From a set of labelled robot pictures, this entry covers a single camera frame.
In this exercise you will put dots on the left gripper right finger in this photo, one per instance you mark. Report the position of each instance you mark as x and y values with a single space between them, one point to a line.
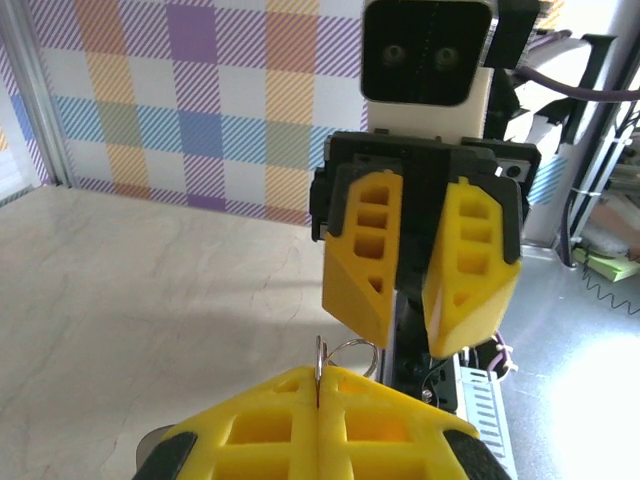
390 435

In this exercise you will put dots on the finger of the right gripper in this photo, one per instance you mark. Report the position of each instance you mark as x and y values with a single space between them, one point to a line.
350 290
480 300

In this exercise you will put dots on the green sticky note pad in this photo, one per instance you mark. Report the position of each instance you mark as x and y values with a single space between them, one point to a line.
605 262

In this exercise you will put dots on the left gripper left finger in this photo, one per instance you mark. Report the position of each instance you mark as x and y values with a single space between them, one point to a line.
250 435

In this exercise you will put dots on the aluminium corner post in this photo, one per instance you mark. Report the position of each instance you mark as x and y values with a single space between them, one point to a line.
35 100

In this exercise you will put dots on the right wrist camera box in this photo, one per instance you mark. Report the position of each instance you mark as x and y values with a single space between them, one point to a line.
425 50

